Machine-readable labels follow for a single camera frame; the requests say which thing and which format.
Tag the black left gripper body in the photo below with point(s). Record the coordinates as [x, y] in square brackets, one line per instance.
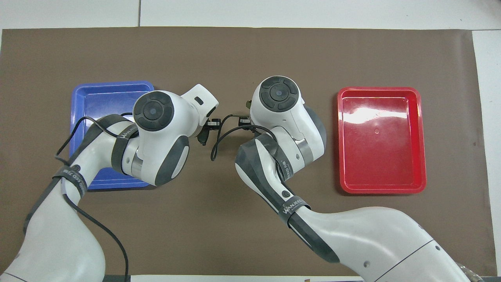
[203, 137]

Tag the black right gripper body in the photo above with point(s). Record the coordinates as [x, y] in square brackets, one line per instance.
[244, 122]

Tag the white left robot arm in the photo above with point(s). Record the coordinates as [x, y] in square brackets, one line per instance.
[51, 235]

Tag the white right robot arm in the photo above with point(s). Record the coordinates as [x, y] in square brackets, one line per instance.
[352, 235]

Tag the brown table mat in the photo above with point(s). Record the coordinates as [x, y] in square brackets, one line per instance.
[235, 51]

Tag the blue plastic tray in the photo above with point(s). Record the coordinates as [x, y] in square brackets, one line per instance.
[98, 98]

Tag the red plastic tray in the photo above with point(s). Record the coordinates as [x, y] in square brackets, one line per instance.
[379, 156]

